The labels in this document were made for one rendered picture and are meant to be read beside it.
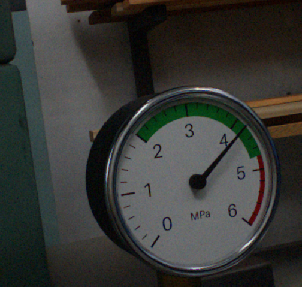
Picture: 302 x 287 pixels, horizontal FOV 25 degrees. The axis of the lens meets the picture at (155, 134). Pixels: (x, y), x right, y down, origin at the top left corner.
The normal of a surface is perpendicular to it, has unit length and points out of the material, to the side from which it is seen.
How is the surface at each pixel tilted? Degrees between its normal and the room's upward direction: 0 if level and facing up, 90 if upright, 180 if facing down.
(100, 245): 0
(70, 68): 90
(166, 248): 90
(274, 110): 90
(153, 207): 90
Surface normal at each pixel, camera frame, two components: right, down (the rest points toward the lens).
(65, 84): 0.22, 0.03
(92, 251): -0.13, -0.99
